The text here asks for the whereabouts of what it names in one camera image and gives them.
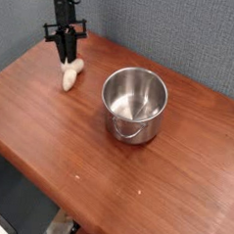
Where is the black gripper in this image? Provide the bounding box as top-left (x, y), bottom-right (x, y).
top-left (43, 0), bottom-right (87, 63)

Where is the white toy mushroom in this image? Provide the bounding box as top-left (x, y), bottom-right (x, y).
top-left (61, 58), bottom-right (84, 91)

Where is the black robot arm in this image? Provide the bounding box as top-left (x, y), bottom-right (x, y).
top-left (43, 0), bottom-right (88, 64)

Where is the stainless steel pot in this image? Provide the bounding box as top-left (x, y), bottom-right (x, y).
top-left (102, 67), bottom-right (168, 145)

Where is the table leg bracket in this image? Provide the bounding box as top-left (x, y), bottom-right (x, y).
top-left (44, 209), bottom-right (80, 234)

